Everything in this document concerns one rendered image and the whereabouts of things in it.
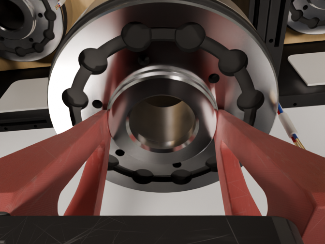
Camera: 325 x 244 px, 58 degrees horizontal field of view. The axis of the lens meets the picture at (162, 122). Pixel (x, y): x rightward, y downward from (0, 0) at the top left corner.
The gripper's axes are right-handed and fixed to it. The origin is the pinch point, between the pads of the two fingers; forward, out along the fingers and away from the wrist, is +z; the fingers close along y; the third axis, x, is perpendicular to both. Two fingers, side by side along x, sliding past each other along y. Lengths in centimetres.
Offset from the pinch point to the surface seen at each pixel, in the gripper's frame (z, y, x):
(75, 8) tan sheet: 22.3, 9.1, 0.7
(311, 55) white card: 19.4, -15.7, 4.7
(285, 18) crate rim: 12.4, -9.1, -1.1
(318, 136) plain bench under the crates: 37, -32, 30
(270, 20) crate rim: 12.4, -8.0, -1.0
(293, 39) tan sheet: 22.7, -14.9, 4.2
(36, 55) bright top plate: 19.2, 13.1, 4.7
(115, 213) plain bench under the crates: 38, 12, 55
